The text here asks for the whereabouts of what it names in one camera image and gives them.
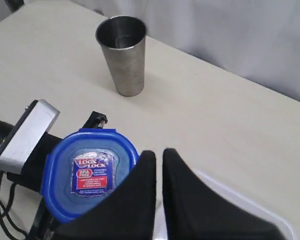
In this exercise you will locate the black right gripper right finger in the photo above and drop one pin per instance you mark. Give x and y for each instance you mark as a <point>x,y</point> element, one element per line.
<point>194,211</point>

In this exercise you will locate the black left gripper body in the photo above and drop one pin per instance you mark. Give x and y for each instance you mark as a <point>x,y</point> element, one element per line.
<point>31,178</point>

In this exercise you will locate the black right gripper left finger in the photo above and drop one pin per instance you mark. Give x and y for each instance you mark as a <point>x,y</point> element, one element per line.
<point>127,213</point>

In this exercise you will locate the blue container lid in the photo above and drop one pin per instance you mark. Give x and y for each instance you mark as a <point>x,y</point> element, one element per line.
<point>83,169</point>

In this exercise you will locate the stainless steel cup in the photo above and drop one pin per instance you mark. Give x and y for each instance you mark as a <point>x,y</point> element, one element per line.
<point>122,40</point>

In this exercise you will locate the white plastic tray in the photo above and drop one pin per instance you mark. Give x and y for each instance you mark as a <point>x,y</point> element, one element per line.
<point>234,197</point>

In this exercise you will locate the white backdrop curtain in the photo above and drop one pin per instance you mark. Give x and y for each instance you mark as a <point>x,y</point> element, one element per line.
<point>257,40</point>

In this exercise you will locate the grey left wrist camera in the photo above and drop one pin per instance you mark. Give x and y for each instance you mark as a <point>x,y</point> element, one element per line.
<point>17,147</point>

